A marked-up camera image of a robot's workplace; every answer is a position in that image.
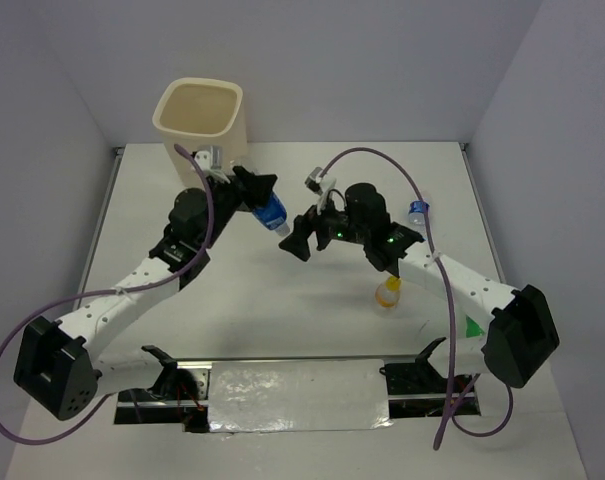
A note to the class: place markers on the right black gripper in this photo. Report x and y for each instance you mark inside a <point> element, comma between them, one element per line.
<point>297,241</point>

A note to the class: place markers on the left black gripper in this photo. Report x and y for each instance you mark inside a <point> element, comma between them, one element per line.
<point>246,187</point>

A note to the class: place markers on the clear bottle large blue label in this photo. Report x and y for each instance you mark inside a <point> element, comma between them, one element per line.
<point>273,216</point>

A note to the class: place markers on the clear bottle yellow cap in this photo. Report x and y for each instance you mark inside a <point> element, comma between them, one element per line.
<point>388,293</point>

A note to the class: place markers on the small bottle blue cap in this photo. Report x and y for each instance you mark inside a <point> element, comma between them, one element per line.
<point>418,210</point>

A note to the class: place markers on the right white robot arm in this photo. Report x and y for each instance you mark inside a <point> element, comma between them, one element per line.
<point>519,331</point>

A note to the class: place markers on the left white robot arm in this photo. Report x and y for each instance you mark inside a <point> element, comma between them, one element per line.
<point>61,363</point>

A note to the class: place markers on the beige plastic bin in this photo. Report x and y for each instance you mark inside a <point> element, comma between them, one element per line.
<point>199,112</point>

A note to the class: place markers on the silver reflective sheet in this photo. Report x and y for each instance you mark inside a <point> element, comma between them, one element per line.
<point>297,396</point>

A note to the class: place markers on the green plastic bottle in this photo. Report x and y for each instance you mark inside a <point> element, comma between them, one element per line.
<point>472,328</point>

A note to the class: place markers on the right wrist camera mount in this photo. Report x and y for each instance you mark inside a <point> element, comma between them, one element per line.
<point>320,184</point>

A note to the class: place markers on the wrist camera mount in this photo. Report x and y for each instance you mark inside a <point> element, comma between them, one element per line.
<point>209,159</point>
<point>320,184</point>

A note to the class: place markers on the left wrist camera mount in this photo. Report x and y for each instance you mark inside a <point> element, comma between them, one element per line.
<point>209,159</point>

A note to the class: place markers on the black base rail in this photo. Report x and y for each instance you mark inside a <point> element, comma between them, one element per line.
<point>415,390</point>

